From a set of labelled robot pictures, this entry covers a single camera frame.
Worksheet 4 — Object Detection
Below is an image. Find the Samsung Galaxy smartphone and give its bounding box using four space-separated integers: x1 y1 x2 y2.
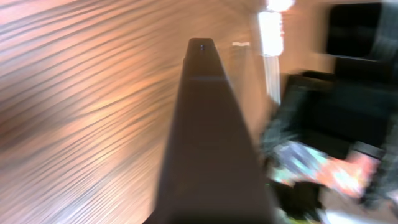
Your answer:
147 38 277 224

